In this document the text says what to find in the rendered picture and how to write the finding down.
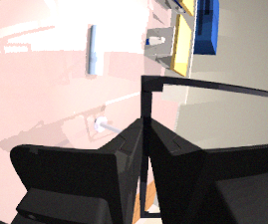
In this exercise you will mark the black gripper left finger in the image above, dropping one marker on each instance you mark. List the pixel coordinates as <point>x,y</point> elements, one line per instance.
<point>110,171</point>

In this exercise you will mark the long cream flat panel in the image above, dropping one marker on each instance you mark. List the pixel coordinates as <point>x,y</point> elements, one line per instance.
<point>173,92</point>

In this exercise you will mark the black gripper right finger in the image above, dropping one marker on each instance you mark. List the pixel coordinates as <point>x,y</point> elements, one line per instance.
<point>182,171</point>

